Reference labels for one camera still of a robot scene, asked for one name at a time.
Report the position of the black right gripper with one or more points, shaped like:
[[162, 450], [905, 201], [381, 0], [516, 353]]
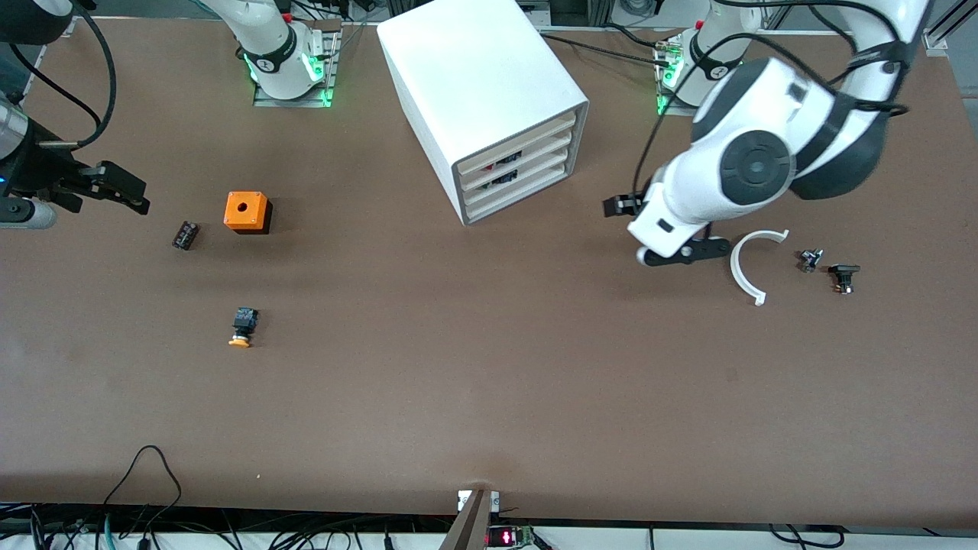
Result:
[[40, 169]]

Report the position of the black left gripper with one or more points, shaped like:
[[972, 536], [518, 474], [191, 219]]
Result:
[[631, 205]]

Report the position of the orange push button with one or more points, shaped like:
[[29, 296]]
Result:
[[243, 321]]

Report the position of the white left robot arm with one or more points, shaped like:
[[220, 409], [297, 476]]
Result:
[[688, 183]]

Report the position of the dark part in drawer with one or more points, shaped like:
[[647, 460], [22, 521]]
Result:
[[506, 179]]

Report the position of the small black connector block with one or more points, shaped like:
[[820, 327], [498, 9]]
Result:
[[186, 235]]

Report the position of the orange box with hole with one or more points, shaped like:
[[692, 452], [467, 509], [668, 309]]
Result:
[[244, 210]]

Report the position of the small silver metal part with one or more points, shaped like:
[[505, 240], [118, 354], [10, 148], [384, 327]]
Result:
[[810, 260]]

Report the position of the device with red display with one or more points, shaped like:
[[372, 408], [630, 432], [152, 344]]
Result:
[[508, 537]]

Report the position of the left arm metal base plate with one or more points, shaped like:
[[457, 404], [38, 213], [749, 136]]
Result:
[[672, 111]]

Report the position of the white curved plastic bracket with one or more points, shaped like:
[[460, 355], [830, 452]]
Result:
[[735, 267]]

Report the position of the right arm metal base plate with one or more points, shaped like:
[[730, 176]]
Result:
[[294, 101]]

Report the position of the small black switch component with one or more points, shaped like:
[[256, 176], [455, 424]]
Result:
[[843, 276]]

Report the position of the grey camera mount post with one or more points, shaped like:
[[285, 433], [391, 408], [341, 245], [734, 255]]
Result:
[[470, 527]]

